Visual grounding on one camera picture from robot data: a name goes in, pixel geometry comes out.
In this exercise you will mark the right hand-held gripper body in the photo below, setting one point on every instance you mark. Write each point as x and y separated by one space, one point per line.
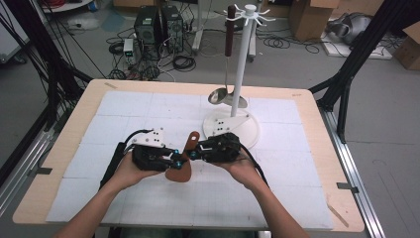
223 148

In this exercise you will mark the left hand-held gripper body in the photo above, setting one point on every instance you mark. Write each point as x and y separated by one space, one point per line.
150 158

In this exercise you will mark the orange wooden rice paddle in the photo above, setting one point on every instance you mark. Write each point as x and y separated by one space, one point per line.
180 173

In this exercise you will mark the white utensil hook stand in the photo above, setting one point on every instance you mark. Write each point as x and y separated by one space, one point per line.
244 49

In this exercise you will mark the person's left hand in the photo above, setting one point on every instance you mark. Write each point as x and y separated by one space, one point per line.
128 175

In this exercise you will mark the person's right hand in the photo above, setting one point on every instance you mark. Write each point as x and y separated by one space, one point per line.
244 172

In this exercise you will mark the white grid mat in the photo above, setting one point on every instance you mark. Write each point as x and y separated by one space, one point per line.
132 109

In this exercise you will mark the small white power unit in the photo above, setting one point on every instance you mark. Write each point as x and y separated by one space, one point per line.
128 49

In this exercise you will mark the white metal stand leg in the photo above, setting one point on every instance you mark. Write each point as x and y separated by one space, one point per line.
198 33

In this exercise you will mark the black computer tower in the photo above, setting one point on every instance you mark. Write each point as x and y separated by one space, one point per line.
147 24
172 28

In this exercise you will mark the large brown cardboard box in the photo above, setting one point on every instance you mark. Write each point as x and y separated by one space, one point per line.
310 20

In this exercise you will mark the grey bag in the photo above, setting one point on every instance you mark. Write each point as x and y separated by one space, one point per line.
353 28

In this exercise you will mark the white flat board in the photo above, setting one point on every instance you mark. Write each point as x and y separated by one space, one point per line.
379 53

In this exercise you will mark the open brown cardboard box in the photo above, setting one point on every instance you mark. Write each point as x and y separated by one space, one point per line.
407 49

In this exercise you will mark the aluminium rail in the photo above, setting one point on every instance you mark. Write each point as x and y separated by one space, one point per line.
20 168
353 172

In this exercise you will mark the black metal frame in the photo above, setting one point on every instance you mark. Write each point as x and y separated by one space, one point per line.
356 56
49 66

